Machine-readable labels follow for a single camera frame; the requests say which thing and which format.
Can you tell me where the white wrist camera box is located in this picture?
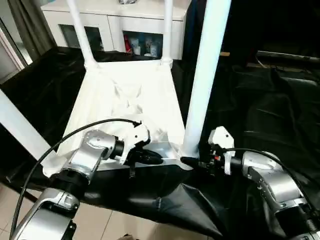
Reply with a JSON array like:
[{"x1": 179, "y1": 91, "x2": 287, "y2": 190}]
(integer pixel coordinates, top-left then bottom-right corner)
[
  {"x1": 120, "y1": 122, "x2": 151, "y2": 164},
  {"x1": 208, "y1": 126, "x2": 235, "y2": 177}
]

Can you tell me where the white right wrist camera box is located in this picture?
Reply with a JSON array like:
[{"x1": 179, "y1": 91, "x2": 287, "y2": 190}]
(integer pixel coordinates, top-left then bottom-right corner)
[{"x1": 208, "y1": 126, "x2": 235, "y2": 177}]

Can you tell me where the white plastic table leg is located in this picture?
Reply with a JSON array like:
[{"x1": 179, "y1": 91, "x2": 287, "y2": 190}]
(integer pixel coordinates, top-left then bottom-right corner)
[
  {"x1": 179, "y1": 0, "x2": 233, "y2": 159},
  {"x1": 160, "y1": 0, "x2": 175, "y2": 69},
  {"x1": 65, "y1": 0, "x2": 99, "y2": 72},
  {"x1": 0, "y1": 90, "x2": 54, "y2": 162}
]

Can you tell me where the silver metal rod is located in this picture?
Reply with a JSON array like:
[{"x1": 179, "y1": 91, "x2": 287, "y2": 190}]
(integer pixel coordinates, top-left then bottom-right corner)
[{"x1": 257, "y1": 50, "x2": 320, "y2": 64}]

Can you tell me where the black fabric backdrop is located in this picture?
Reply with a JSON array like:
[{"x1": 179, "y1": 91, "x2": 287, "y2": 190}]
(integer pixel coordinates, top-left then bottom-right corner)
[{"x1": 184, "y1": 0, "x2": 320, "y2": 58}]

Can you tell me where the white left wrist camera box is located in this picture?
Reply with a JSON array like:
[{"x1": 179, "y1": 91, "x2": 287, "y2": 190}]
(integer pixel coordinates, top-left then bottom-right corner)
[{"x1": 120, "y1": 122, "x2": 151, "y2": 164}]

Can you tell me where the black metal table leg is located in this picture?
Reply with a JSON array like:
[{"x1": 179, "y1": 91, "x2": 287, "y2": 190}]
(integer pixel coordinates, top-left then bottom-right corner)
[{"x1": 0, "y1": 176, "x2": 37, "y2": 202}]

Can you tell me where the white plastic table top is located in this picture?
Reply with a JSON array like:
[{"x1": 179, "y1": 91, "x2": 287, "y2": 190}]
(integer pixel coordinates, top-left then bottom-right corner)
[{"x1": 42, "y1": 59, "x2": 199, "y2": 179}]

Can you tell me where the white glass-door cabinet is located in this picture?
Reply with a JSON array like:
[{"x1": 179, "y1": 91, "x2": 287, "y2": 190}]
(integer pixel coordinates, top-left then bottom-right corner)
[{"x1": 41, "y1": 0, "x2": 194, "y2": 61}]

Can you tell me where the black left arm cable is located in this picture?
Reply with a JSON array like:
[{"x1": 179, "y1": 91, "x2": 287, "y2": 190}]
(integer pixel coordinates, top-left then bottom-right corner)
[{"x1": 10, "y1": 118, "x2": 144, "y2": 239}]

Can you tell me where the grey curtain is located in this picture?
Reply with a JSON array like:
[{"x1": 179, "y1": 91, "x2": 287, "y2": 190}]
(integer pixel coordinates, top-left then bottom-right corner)
[{"x1": 7, "y1": 0, "x2": 57, "y2": 62}]

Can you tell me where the black table mat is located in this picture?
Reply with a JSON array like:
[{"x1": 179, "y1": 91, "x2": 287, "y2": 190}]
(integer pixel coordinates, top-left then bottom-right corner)
[{"x1": 0, "y1": 46, "x2": 320, "y2": 238}]

